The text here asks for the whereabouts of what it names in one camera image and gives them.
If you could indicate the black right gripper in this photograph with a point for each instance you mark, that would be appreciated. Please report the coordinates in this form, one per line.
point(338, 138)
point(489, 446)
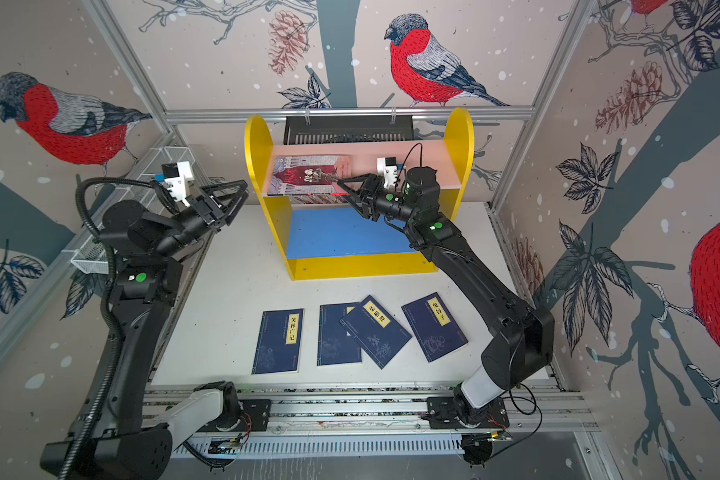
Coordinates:
point(375, 198)

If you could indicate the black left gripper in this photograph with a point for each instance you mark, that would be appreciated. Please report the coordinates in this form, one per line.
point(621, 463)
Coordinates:
point(215, 222)

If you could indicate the red silver illustrated book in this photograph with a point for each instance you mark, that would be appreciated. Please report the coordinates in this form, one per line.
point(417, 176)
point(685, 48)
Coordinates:
point(308, 175)

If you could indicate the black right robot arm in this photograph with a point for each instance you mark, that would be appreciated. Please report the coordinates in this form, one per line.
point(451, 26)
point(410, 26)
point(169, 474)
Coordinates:
point(522, 336)

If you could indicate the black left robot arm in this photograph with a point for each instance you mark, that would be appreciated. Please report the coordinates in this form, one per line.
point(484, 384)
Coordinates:
point(108, 439)

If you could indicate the yellow blue pink bookshelf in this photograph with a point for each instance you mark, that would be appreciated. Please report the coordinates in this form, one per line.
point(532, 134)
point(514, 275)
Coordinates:
point(347, 210)

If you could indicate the black slotted vent box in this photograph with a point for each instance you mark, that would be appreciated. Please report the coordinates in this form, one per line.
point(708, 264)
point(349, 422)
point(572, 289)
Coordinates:
point(347, 129)

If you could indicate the navy book leftmost yellow label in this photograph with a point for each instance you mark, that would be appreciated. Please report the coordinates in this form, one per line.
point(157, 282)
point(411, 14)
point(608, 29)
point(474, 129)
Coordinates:
point(278, 343)

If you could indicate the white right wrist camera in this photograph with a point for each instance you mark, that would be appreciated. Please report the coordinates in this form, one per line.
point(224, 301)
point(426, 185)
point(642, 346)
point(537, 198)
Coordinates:
point(389, 169)

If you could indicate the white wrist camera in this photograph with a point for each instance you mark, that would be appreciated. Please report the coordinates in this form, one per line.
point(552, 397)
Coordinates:
point(175, 178)
point(389, 169)

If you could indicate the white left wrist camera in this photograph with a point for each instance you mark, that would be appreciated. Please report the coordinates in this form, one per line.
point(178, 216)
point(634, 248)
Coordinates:
point(175, 178)

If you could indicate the white wire mesh tray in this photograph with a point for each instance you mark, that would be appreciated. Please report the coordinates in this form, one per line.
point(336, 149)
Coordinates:
point(88, 257)

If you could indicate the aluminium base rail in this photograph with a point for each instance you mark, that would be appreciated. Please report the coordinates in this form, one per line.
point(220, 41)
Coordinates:
point(282, 422)

